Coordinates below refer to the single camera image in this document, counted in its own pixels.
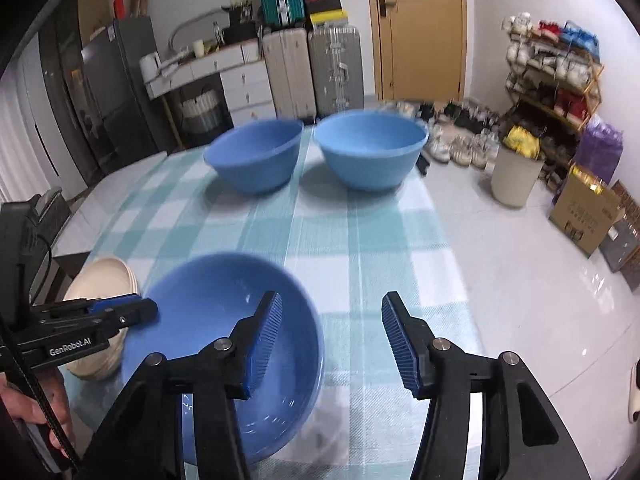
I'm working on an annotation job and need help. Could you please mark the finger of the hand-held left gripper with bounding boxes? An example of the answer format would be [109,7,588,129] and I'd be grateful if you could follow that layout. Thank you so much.
[35,296,146,323]
[47,300,158,336]

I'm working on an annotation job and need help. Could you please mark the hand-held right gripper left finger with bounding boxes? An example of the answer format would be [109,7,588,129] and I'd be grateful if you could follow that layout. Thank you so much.
[87,290,283,480]

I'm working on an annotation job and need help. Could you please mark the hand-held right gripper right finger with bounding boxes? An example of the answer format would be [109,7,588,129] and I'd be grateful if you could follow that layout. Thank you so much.
[381,291,591,480]

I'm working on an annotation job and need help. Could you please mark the small cream plate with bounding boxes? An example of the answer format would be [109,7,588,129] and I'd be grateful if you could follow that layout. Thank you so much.
[75,256,142,306]

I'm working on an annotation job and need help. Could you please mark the large cream plate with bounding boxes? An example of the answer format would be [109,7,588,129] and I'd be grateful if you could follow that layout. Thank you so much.
[64,285,132,381]

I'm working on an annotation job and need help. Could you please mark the blue bowl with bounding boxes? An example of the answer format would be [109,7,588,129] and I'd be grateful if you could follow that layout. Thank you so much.
[203,119,305,196]
[313,110,430,192]
[122,252,326,467]

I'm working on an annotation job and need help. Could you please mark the person's left hand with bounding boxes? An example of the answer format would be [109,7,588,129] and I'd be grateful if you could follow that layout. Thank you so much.
[0,375,76,461]

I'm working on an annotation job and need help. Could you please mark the teal checked tablecloth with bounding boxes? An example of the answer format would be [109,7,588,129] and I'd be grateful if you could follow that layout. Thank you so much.
[87,125,486,480]

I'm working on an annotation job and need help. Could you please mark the black refrigerator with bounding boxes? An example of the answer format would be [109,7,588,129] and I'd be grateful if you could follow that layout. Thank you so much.
[80,15,173,163]

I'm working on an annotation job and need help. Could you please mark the beige trash bin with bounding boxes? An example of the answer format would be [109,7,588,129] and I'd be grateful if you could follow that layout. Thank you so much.
[490,146,544,208]

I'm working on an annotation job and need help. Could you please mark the row of shoes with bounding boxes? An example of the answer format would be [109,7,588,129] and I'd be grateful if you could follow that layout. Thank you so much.
[377,100,506,170]

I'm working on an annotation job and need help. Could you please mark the striped wicker basket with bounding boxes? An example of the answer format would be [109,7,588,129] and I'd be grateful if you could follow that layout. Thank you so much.
[179,87,227,133]

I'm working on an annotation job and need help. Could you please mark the brown cardboard box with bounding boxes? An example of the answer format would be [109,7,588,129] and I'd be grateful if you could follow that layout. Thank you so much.
[548,164,626,259]

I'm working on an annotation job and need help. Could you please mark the yellow plastic bag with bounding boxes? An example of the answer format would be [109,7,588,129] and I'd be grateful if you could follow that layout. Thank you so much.
[501,125,542,161]

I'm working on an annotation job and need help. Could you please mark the white slipper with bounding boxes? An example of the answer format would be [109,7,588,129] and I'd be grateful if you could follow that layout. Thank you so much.
[627,360,640,423]

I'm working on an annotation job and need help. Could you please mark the white drawer cabinet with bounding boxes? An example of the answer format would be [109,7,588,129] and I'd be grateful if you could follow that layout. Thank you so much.
[219,57,278,128]

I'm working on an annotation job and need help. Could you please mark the brown cardboard sheet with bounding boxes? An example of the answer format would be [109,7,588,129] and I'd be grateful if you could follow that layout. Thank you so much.
[77,0,112,43]

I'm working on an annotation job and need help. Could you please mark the dark patterned box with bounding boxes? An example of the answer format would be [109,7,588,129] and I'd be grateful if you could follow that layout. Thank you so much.
[599,180,640,273]

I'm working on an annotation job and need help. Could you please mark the white desk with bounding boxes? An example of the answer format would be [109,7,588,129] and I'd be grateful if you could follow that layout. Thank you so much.
[144,40,266,151]

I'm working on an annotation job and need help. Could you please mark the beige suitcase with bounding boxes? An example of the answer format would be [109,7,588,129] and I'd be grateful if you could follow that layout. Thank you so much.
[261,27,318,122]

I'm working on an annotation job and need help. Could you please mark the purple bag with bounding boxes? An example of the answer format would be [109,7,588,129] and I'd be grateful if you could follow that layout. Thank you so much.
[574,114,626,186]

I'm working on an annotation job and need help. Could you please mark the silver suitcase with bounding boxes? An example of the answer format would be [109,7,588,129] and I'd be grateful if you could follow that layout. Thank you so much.
[307,25,365,118]

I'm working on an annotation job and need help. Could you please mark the wooden shoe rack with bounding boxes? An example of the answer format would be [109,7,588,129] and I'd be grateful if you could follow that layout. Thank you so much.
[502,11,604,193]

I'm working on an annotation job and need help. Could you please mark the black desk organizer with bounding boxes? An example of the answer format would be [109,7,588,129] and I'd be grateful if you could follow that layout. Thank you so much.
[229,2,258,43]

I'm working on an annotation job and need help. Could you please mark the wooden door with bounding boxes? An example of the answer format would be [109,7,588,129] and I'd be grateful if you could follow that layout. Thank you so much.
[365,0,468,103]

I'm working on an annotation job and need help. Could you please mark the yellow and black box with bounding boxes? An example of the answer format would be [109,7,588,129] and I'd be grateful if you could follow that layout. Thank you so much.
[310,9,349,30]

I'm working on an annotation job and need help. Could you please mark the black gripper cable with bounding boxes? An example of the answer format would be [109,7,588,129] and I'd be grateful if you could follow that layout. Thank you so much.
[0,317,81,468]

